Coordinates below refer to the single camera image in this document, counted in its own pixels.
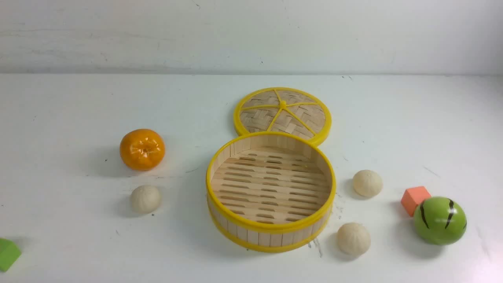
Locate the white bun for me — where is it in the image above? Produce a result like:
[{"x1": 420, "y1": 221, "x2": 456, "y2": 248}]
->
[
  {"x1": 336, "y1": 222, "x2": 371, "y2": 258},
  {"x1": 352, "y1": 169, "x2": 384, "y2": 198},
  {"x1": 130, "y1": 185, "x2": 162, "y2": 214}
]

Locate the woven bamboo steamer lid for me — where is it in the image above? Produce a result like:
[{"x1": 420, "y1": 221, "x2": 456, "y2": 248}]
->
[{"x1": 232, "y1": 87, "x2": 332, "y2": 146}]

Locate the yellow-rimmed bamboo steamer tray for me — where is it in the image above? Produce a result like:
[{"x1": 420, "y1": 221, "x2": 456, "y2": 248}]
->
[{"x1": 206, "y1": 131, "x2": 336, "y2": 252}]

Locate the orange toy tangerine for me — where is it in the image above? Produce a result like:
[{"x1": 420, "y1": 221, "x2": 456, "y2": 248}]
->
[{"x1": 119, "y1": 129, "x2": 165, "y2": 171}]

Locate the orange wooden cube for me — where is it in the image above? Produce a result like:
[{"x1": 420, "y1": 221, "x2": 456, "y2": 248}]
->
[{"x1": 400, "y1": 186, "x2": 431, "y2": 217}]

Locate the green toy watermelon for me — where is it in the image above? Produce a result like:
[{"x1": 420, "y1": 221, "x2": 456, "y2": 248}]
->
[{"x1": 413, "y1": 197, "x2": 467, "y2": 246}]

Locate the green wooden block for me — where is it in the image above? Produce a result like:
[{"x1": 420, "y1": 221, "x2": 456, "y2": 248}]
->
[{"x1": 0, "y1": 238, "x2": 22, "y2": 272}]

